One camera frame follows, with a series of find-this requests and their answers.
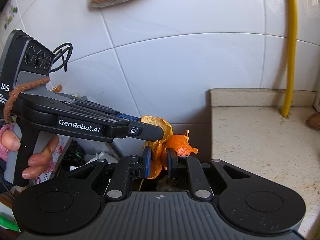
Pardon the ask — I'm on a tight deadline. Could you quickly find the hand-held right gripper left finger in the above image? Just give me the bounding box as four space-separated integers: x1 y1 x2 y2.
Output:
56 146 152 202

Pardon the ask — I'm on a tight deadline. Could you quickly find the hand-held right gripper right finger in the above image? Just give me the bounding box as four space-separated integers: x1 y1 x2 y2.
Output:
166 148 263 201

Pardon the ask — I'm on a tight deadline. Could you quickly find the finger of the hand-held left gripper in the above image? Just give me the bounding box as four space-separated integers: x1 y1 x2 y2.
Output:
102 120 165 143
54 92 143 122

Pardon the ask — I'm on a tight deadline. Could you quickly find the person's left hand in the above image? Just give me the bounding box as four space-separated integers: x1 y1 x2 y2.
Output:
0 124 60 180

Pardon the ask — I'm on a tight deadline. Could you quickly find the black plastic bag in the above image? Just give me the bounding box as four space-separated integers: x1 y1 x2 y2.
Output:
64 141 86 167

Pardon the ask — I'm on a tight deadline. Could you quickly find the white printed board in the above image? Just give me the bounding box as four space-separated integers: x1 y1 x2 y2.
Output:
0 0 19 32

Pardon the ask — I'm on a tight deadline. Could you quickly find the green plastic object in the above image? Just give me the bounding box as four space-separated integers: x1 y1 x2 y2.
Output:
0 214 20 232

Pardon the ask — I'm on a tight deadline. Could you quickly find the brown sweet potato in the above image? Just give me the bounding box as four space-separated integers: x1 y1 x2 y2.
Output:
307 112 320 130

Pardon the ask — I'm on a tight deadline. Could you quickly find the brown knitted cord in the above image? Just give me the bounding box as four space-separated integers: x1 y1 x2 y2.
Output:
2 77 51 123

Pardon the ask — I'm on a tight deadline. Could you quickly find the black braided cable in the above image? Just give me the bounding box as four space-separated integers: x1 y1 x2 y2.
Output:
51 44 73 72

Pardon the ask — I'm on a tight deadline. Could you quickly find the yellow hose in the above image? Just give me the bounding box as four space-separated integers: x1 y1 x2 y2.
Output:
281 0 298 118

